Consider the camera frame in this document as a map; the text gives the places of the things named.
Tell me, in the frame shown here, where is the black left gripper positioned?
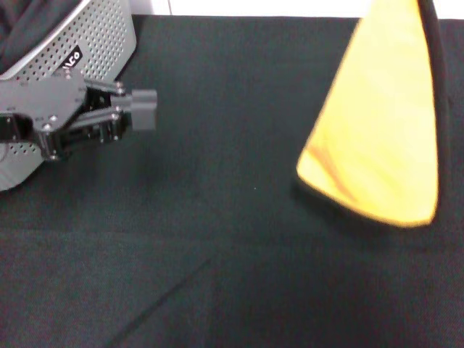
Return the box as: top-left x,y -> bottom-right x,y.
0,69 -> 159,160

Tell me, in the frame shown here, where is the yellow and grey towel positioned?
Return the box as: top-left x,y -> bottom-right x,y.
292,0 -> 450,229

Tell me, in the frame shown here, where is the grey perforated storage box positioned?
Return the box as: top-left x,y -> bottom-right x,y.
0,0 -> 138,192

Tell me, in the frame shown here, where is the black tablecloth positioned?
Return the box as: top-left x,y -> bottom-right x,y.
0,14 -> 464,348

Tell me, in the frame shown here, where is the black cloth liner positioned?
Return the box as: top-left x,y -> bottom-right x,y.
0,0 -> 86,70

